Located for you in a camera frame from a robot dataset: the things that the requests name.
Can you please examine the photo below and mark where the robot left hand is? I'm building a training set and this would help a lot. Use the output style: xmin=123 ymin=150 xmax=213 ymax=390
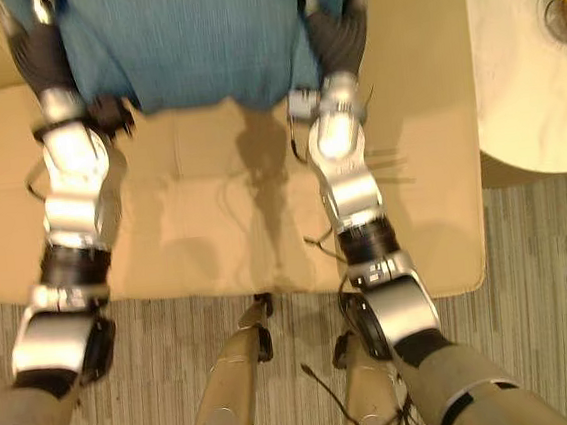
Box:
xmin=0 ymin=0 xmax=89 ymax=133

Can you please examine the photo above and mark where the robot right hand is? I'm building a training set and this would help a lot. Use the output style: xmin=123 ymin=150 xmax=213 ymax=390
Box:
xmin=298 ymin=0 xmax=379 ymax=109

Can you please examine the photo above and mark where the blue fabric cushion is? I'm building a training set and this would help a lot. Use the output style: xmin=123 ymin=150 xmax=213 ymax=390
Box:
xmin=2 ymin=0 xmax=372 ymax=135

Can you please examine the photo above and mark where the round white side table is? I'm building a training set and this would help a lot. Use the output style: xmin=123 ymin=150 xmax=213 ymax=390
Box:
xmin=463 ymin=0 xmax=567 ymax=182

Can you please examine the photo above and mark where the beige sofa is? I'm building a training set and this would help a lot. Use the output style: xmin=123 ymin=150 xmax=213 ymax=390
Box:
xmin=0 ymin=0 xmax=496 ymax=342

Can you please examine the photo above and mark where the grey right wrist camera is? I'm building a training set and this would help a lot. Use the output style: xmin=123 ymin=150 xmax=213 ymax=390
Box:
xmin=285 ymin=84 xmax=327 ymax=122

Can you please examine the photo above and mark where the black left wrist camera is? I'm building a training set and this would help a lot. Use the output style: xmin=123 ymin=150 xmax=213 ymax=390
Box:
xmin=84 ymin=91 xmax=136 ymax=140

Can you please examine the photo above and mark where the black cable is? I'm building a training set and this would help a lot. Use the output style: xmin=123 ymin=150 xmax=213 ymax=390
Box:
xmin=299 ymin=350 xmax=436 ymax=425

